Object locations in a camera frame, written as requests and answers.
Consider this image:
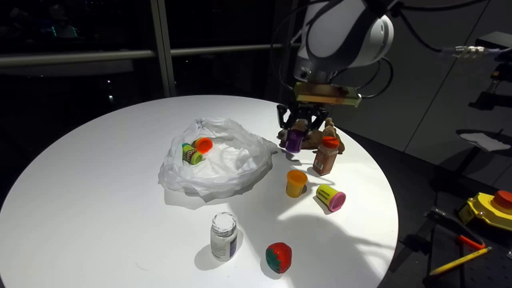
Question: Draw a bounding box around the yellow emergency stop button box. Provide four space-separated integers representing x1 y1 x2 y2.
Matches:
460 190 512 231

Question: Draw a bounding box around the small jar with grey lid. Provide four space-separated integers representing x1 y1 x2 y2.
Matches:
210 211 239 262

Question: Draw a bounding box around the yellow pencil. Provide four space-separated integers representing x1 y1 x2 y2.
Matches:
429 246 493 276

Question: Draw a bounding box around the metal window railing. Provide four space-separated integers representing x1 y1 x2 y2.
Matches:
0 43 282 67

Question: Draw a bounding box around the purple play dough tub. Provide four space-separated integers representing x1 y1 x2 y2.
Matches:
285 129 306 153

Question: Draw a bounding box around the red play dough tub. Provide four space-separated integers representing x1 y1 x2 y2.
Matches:
266 241 293 273

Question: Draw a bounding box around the orange play dough tub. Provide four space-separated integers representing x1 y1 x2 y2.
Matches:
194 137 213 153

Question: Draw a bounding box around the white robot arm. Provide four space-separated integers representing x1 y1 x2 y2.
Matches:
277 0 396 142

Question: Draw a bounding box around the red handled tool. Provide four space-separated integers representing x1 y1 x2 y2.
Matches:
458 235 487 249

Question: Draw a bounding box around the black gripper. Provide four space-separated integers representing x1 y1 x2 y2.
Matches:
277 102 328 142

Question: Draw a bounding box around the black camera stand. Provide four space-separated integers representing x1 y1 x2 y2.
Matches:
431 31 512 188

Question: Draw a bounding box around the yellow play dough tub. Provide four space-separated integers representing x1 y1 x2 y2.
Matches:
287 169 308 198

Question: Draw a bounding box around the light green play dough tub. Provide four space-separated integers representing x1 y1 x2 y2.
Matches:
316 183 346 212

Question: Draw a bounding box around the spice jar with red lid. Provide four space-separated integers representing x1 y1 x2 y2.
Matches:
314 135 341 175

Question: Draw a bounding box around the white plastic bag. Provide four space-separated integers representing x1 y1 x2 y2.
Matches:
159 118 279 201

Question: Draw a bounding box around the grey window post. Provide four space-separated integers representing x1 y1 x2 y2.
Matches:
151 0 176 95

